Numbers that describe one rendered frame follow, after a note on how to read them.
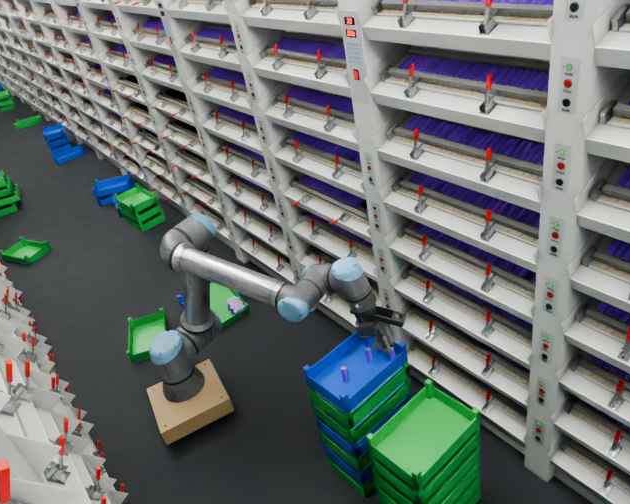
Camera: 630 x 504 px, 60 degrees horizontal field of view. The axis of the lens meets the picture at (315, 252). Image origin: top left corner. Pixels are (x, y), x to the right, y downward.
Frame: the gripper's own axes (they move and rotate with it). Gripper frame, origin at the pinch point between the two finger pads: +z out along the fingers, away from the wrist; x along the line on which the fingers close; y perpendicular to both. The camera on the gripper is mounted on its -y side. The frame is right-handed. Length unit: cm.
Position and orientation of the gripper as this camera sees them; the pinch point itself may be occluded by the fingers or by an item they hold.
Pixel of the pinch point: (391, 348)
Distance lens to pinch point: 189.3
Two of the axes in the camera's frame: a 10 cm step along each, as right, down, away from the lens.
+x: -3.1, 5.8, -7.5
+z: 4.1, 8.0, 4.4
